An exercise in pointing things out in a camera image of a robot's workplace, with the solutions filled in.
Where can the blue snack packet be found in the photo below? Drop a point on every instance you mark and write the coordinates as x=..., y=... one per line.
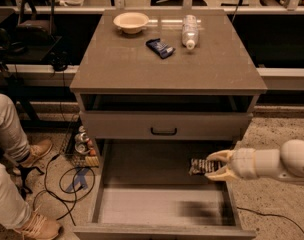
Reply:
x=162, y=49

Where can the black headphones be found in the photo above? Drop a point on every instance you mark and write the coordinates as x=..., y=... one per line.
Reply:
x=59, y=61

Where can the tan lower shoe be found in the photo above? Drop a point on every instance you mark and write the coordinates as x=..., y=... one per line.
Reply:
x=39, y=227

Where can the person's leg beige trousers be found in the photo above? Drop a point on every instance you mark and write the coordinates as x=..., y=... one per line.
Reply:
x=14, y=210
x=13, y=139

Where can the closed grey drawer front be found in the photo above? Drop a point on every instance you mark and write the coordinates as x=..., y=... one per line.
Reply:
x=190, y=125

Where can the wire basket with cans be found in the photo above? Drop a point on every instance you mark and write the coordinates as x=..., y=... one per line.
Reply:
x=77, y=147

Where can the dark rxbar chocolate bar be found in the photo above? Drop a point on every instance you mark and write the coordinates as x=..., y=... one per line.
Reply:
x=203, y=166

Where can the black bag on shelf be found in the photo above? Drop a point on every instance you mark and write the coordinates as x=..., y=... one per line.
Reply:
x=30, y=29

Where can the tan shoe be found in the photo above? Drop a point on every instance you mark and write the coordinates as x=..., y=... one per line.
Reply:
x=36, y=152
x=39, y=227

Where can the clear plastic water bottle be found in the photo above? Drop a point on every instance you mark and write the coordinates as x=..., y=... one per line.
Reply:
x=190, y=33

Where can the tan upper shoe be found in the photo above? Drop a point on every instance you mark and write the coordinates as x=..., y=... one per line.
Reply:
x=36, y=152

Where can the black drawer handle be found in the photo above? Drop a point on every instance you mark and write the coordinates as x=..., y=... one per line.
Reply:
x=156, y=132

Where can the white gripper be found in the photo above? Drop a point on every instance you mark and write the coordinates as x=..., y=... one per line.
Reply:
x=242, y=164

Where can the open grey bottom drawer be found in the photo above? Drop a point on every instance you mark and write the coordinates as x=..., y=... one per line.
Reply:
x=145, y=192

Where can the grey drawer cabinet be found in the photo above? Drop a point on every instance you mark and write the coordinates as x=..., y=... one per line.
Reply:
x=121, y=74

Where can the person's lower leg beige trousers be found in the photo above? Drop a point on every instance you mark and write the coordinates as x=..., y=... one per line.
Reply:
x=14, y=210

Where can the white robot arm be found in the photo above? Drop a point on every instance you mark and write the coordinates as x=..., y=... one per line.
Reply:
x=285, y=164

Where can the person's upper leg beige trousers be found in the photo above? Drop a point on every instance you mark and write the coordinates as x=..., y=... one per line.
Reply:
x=13, y=139

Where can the white bowl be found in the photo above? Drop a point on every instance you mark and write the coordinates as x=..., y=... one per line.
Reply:
x=131, y=22

